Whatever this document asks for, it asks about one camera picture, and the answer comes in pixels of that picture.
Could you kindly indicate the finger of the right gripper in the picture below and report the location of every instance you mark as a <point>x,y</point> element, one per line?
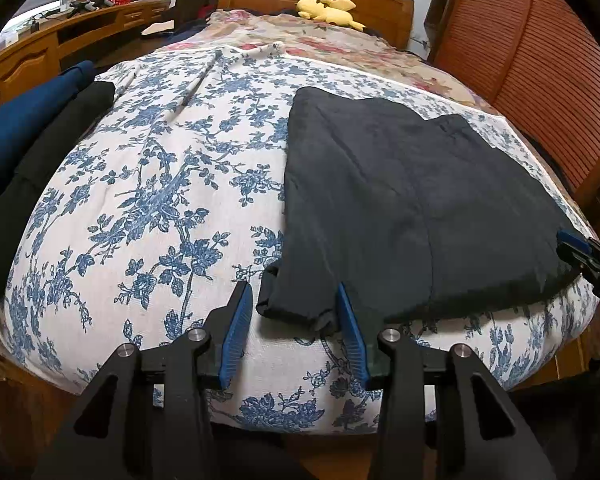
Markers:
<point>573,242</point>

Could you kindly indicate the blue floral white bedsheet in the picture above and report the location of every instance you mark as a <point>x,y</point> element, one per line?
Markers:
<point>177,193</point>

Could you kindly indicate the folded navy blue garment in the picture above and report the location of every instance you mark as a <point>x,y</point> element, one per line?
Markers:
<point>30,112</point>

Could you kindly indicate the wooden desk with cabinets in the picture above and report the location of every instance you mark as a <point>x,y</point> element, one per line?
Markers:
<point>42,55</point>

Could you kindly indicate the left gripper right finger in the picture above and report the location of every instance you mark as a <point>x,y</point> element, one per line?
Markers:
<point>441,399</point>

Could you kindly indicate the yellow plush toy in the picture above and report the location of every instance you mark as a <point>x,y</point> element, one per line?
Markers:
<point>337,12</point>

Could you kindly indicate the folded black garment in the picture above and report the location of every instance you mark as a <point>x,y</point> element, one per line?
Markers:
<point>40,163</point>

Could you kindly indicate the black jacket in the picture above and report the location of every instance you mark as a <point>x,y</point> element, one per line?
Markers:
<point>416,219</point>

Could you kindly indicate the brown louvered wardrobe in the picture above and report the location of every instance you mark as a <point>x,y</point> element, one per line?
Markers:
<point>537,64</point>

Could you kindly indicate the red floral beige blanket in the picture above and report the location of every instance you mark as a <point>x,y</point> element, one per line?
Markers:
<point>331,44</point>

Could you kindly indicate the dark wooden chair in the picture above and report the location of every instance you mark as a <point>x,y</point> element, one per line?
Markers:
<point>184,12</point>

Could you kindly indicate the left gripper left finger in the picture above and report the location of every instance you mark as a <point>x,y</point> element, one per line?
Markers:
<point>144,414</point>

